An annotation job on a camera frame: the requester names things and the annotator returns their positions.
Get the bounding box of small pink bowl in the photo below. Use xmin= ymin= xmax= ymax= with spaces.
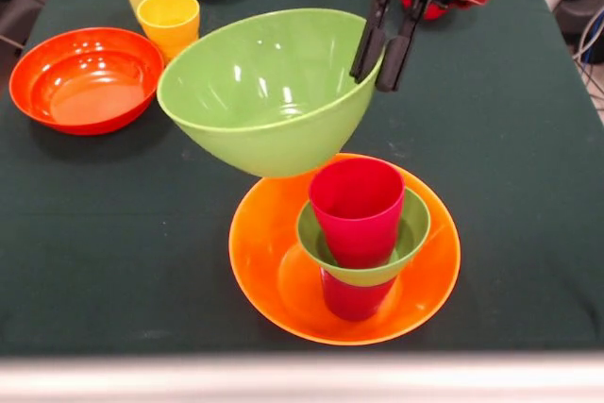
xmin=399 ymin=0 xmax=452 ymax=22

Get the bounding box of large green bowl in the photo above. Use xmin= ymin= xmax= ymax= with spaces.
xmin=156 ymin=8 xmax=386 ymax=179

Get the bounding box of pink cup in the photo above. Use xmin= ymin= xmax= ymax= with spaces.
xmin=308 ymin=158 xmax=407 ymax=269

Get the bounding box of small green bowl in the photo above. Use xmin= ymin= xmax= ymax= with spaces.
xmin=295 ymin=187 xmax=431 ymax=288

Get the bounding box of large orange bowl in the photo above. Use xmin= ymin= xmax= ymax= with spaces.
xmin=227 ymin=152 xmax=461 ymax=346

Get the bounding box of purple cup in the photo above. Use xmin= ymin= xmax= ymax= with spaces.
xmin=319 ymin=264 xmax=397 ymax=323

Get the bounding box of yellow cup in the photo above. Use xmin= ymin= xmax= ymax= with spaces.
xmin=136 ymin=0 xmax=201 ymax=65

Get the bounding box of wide red-orange bowl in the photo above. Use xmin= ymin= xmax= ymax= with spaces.
xmin=8 ymin=26 xmax=165 ymax=136

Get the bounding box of dark green tablecloth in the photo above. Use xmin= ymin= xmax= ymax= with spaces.
xmin=0 ymin=0 xmax=604 ymax=357

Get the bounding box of tangle of cables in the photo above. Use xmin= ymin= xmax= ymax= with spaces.
xmin=572 ymin=9 xmax=604 ymax=111

